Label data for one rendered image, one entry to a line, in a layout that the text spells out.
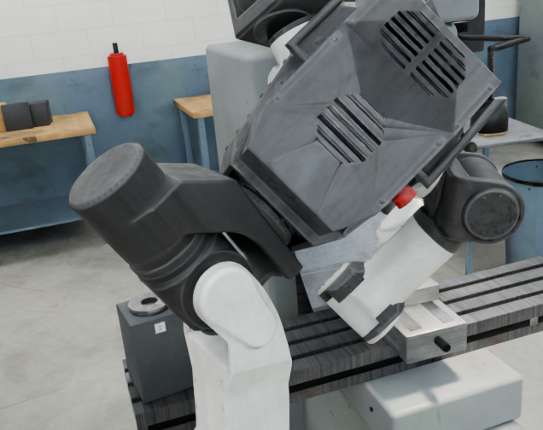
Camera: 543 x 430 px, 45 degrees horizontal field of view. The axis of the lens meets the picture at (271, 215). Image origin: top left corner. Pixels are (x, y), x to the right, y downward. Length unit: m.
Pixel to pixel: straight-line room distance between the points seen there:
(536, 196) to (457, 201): 2.74
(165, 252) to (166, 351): 0.60
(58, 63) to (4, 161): 0.89
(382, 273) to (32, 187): 4.79
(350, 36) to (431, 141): 0.16
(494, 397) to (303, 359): 0.44
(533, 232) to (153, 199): 3.15
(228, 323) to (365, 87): 0.35
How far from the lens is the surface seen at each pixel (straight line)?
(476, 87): 0.87
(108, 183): 0.78
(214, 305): 0.83
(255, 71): 1.74
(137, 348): 1.38
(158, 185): 0.80
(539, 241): 3.80
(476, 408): 1.59
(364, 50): 0.83
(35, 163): 5.61
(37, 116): 5.05
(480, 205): 0.97
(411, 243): 1.03
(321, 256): 1.88
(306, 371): 1.48
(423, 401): 1.52
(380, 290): 1.05
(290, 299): 1.96
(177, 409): 1.43
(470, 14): 1.42
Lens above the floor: 1.74
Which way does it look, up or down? 20 degrees down
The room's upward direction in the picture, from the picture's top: 5 degrees counter-clockwise
